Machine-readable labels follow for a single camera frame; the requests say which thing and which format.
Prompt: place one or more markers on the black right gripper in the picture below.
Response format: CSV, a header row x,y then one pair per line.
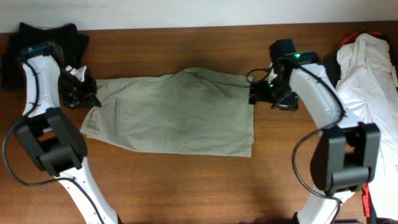
x,y
290,101

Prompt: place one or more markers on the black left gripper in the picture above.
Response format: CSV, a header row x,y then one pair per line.
x,y
89,100

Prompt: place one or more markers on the khaki green shorts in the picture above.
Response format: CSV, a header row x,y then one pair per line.
x,y
195,111

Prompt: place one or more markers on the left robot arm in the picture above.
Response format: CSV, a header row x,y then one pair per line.
x,y
51,140

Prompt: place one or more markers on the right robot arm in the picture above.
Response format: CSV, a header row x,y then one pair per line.
x,y
345,157

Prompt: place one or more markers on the folded black garment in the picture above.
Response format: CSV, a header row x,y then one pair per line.
x,y
72,42

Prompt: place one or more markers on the dark green garment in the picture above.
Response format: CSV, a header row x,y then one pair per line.
x,y
333,69

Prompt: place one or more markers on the white garment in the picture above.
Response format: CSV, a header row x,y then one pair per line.
x,y
366,88

